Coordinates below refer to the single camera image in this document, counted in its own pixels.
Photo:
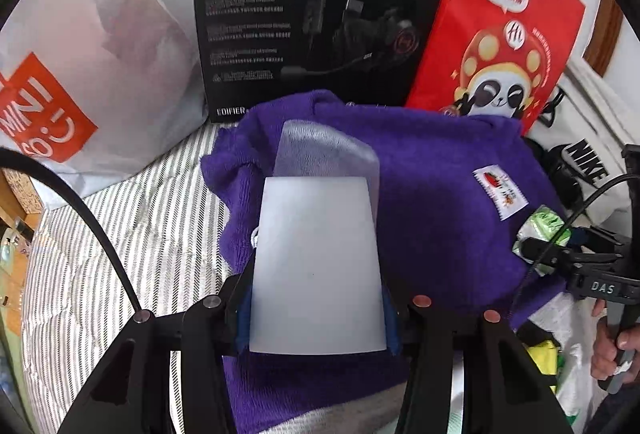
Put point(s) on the purple towel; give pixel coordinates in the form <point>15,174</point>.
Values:
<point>425,239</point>

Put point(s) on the red paper bag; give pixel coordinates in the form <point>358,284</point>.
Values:
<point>475,14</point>

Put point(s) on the white waist bag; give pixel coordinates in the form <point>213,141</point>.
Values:
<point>575,94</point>

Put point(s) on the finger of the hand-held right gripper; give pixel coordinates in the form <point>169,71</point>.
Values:
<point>550,256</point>
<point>585,238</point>

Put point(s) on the black headset box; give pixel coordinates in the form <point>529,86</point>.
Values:
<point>275,14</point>

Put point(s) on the yellow mesh pouch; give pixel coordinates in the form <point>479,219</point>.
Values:
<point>540,354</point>

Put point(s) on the white sponge block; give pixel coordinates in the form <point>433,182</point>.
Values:
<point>315,264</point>

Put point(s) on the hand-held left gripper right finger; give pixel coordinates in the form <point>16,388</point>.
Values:
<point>393,334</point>

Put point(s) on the wooden door frame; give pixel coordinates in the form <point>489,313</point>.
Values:
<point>605,34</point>

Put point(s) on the person's right hand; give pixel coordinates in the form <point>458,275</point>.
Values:
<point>600,354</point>

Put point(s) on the fruit print wipe packet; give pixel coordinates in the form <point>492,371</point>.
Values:
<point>500,191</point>

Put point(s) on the white plastic shopping bag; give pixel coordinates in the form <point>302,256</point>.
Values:
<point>100,14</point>

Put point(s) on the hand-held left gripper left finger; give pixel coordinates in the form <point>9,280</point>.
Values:
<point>243,331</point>

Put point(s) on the green tissue pack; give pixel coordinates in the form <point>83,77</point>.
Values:
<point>542,221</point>

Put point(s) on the wooden side board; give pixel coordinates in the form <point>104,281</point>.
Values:
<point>20,274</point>

